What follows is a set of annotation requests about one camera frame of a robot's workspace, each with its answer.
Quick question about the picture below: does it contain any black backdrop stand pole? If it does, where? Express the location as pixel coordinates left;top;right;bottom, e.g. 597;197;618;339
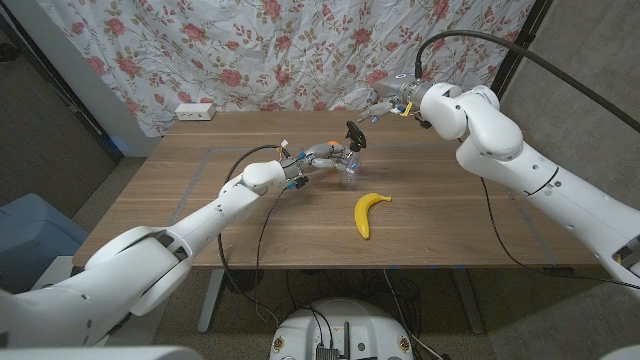
489;0;554;99

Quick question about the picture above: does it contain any yellow toy banana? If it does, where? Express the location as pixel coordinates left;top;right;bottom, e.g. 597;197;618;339
353;192;393;241

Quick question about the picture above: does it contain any black slanted bar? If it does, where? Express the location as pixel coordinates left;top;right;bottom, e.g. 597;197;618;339
0;14;124;164

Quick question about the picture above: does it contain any clear spray bottle black nozzle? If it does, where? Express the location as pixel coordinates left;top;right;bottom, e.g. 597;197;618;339
337;120;367;186

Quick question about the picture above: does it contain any white slanted panel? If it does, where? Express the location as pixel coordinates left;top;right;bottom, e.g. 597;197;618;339
4;0;161;158

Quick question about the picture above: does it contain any white power strip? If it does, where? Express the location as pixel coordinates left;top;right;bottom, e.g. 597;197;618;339
174;102;217;122

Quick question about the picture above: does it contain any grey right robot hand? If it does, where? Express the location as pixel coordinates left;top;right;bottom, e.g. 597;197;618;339
355;74;427;124

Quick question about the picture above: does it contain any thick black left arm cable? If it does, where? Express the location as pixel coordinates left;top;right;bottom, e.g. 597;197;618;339
217;144;289;326

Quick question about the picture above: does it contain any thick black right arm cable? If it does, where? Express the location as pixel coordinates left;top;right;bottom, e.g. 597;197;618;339
413;29;640;135

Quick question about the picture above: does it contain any blue bin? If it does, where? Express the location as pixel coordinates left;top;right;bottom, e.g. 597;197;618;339
0;193;90;296

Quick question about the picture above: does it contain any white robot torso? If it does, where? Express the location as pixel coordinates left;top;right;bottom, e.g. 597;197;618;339
269;298;415;360

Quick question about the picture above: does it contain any white table leg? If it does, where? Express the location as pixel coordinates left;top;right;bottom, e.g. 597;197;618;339
197;268;226;335

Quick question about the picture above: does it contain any white floor cable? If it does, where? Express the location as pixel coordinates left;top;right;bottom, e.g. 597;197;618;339
382;268;444;360

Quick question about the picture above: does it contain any grey table leg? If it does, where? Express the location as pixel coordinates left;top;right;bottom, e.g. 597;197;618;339
452;268;486;335

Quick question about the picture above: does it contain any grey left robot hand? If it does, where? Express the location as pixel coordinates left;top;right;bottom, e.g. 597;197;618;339
294;142;359;175

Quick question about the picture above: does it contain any floral backdrop cloth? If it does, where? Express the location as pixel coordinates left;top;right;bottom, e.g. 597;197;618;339
37;0;536;137

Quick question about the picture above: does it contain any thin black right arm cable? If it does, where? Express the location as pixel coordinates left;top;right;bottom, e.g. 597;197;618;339
478;177;640;291

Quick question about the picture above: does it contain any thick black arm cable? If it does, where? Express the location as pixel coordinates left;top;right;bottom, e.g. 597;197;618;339
413;29;640;135
217;144;289;326

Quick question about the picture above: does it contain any black round table foot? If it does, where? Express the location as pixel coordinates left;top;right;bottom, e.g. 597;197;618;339
222;268;265;295

